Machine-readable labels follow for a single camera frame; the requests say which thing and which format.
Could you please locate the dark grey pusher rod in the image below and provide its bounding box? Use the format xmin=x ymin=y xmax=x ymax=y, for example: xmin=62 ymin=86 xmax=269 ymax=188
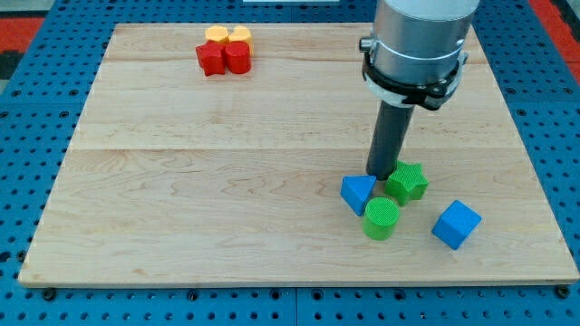
xmin=366 ymin=101 xmax=414 ymax=181

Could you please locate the wooden board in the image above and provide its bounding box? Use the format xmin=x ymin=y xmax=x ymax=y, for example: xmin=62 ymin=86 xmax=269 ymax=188
xmin=19 ymin=24 xmax=579 ymax=288

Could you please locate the green cylinder block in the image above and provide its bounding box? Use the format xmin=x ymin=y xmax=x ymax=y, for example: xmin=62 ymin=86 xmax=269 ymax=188
xmin=362 ymin=197 xmax=400 ymax=241

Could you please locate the yellow heart block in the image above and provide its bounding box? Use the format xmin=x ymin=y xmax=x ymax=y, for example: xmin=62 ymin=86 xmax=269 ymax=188
xmin=228 ymin=24 xmax=254 ymax=55

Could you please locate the blue triangle block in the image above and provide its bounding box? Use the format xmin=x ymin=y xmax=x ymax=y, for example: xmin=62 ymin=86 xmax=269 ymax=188
xmin=340 ymin=175 xmax=376 ymax=216

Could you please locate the green star block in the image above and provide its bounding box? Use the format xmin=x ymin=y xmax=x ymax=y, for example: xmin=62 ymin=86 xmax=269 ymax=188
xmin=384 ymin=161 xmax=430 ymax=206

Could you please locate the yellow hexagon block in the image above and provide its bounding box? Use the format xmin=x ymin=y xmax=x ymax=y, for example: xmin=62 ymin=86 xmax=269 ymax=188
xmin=205 ymin=24 xmax=229 ymax=44

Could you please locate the blue cube block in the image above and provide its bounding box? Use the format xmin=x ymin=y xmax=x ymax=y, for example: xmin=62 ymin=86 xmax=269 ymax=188
xmin=431 ymin=200 xmax=482 ymax=250

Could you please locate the red star block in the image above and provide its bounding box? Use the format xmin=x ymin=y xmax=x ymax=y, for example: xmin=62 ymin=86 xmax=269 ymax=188
xmin=196 ymin=41 xmax=226 ymax=76

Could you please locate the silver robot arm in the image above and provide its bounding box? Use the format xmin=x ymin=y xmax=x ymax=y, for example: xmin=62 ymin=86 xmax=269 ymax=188
xmin=359 ymin=0 xmax=479 ymax=110

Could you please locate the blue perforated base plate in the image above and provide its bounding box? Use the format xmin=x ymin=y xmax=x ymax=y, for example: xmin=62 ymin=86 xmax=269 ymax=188
xmin=1 ymin=0 xmax=579 ymax=325

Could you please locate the red cylinder block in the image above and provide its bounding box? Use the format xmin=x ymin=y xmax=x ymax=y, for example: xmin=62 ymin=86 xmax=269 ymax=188
xmin=225 ymin=41 xmax=251 ymax=74

